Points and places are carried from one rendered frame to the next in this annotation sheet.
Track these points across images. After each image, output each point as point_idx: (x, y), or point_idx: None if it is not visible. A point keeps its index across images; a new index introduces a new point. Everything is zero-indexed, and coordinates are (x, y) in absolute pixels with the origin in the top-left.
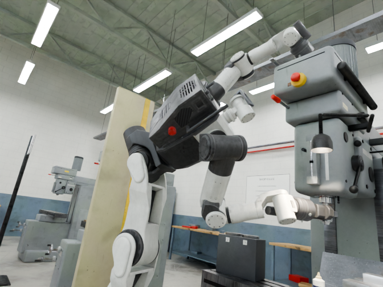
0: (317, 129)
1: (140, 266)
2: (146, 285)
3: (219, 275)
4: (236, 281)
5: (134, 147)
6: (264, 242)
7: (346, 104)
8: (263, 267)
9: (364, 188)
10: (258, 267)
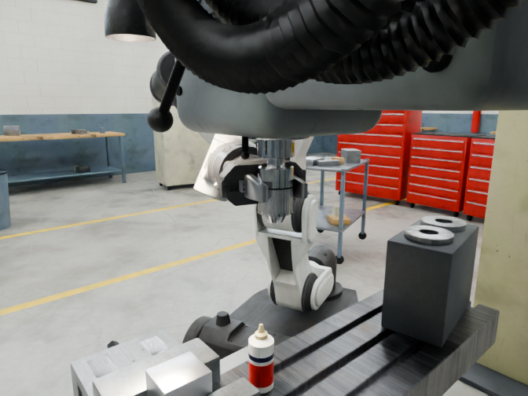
0: None
1: (300, 234)
2: (294, 255)
3: (383, 291)
4: (353, 305)
5: None
6: (437, 258)
7: None
8: (427, 315)
9: None
10: (398, 306)
